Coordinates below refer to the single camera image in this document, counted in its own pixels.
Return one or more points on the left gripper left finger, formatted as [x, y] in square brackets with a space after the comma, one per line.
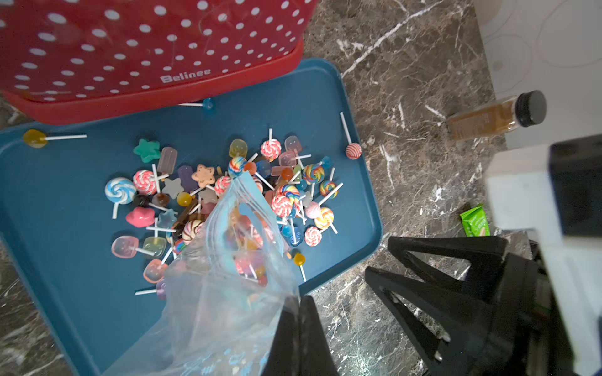
[284, 357]

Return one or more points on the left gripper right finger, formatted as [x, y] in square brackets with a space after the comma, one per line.
[314, 351]

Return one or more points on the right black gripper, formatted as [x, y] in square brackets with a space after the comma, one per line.
[531, 310]

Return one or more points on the teal rectangular tray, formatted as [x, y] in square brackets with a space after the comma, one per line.
[57, 226]

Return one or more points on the pile of loose candies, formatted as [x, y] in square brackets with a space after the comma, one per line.
[291, 213]

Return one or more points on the green candy packet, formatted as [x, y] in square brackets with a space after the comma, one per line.
[475, 223]

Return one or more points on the brown bottle black cap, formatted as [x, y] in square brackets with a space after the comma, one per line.
[499, 117]

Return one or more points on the yellow lollipop white stick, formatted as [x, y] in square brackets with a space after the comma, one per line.
[37, 139]

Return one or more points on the red polka dot toaster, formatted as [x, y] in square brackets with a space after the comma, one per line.
[65, 62]

